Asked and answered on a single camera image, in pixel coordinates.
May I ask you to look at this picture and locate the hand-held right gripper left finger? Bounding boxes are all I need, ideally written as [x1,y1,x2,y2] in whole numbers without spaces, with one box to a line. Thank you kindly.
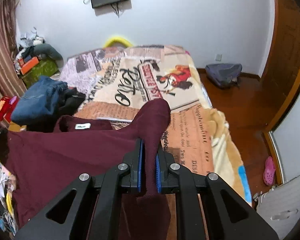
[14,137,143,240]

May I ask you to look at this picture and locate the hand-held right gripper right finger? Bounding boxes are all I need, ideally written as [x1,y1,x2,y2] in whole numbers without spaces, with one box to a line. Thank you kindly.
[155,145,279,240]

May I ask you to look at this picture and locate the maroon button-up shirt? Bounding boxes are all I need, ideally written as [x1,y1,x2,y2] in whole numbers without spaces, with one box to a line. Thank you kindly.
[5,99,172,240]

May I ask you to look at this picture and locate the black garment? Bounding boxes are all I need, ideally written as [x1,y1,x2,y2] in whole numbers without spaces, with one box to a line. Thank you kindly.
[59,86,87,117]

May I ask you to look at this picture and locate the pink clog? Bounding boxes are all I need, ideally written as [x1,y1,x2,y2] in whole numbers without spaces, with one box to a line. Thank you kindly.
[263,156,276,185]

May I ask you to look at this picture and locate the dark grey bag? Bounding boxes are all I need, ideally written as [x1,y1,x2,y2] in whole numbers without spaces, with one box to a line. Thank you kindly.
[205,63,243,88]

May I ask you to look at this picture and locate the blue jeans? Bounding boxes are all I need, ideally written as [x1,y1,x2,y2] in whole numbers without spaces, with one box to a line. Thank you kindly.
[11,76,69,125]

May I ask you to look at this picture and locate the white heater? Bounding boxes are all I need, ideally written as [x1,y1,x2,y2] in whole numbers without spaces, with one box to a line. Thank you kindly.
[252,170,300,233]

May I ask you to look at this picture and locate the bamboo lap desk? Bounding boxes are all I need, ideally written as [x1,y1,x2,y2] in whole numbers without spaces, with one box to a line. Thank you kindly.
[8,121,28,132]

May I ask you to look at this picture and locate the yellow hoop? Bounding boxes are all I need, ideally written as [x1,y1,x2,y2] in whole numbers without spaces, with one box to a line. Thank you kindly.
[102,37,132,48]

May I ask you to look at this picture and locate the green patterned cloth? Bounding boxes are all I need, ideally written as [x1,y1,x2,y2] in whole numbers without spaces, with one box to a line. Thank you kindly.
[21,59,59,88]

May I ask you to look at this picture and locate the pile of papers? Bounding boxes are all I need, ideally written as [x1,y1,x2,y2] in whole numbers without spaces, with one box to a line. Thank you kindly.
[0,160,18,233]

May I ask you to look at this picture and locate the red plush flower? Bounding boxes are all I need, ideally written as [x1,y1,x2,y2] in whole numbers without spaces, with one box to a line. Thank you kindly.
[0,96,19,122]

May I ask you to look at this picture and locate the grey plush pillow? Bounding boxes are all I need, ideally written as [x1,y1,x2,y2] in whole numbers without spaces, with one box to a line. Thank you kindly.
[34,44,64,60]

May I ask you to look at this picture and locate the orange box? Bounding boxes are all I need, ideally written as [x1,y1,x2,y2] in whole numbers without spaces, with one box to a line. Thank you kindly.
[19,56,40,75]

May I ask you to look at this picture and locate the pile of clutter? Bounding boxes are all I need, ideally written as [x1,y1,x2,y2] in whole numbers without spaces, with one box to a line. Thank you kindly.
[14,27,47,63]

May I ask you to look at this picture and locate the striped brown curtain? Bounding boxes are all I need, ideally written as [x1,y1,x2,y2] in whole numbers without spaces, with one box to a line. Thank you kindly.
[0,0,28,120]

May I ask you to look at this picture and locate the wooden door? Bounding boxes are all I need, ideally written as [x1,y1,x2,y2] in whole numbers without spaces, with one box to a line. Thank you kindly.
[261,0,300,130]

